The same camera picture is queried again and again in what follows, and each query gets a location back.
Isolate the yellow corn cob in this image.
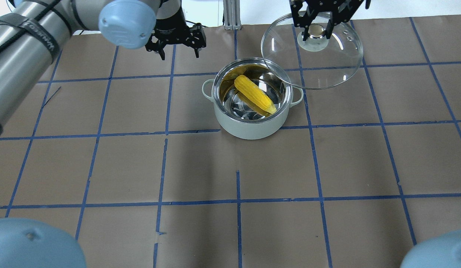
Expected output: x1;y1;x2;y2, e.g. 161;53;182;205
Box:
234;75;277;116

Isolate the aluminium frame post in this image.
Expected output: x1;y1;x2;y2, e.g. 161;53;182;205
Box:
223;0;242;31

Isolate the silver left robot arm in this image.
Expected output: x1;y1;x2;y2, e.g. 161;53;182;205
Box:
0;0;207;268

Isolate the glass pot lid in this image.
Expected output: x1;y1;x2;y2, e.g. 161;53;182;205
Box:
260;14;364;90

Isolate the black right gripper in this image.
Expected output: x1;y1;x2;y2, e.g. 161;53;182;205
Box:
289;0;371;41

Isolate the pale green cooking pot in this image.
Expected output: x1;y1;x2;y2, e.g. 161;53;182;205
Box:
201;57;304;140

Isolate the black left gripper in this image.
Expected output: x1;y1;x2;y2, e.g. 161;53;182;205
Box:
145;7;207;60

